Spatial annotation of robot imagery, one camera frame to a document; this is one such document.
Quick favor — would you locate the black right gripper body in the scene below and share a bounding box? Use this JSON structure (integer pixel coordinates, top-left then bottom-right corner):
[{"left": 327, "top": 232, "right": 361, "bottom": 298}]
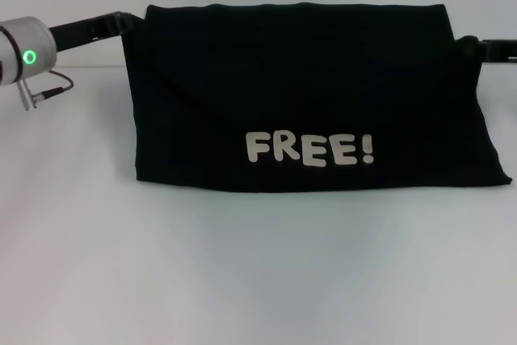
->
[{"left": 502, "top": 38, "right": 517, "bottom": 63}]

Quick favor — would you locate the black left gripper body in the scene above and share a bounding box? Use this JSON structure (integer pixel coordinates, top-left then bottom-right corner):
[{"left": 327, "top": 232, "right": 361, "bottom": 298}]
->
[{"left": 48, "top": 12, "right": 123, "bottom": 55}]

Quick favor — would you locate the black t-shirt with FREE print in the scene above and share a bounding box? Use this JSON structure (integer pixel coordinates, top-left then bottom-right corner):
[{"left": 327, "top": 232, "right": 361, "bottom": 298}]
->
[{"left": 132, "top": 2, "right": 514, "bottom": 193}]

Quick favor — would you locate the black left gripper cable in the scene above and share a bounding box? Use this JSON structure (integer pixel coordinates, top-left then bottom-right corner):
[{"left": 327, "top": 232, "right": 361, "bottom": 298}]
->
[{"left": 16, "top": 71, "right": 75, "bottom": 112}]

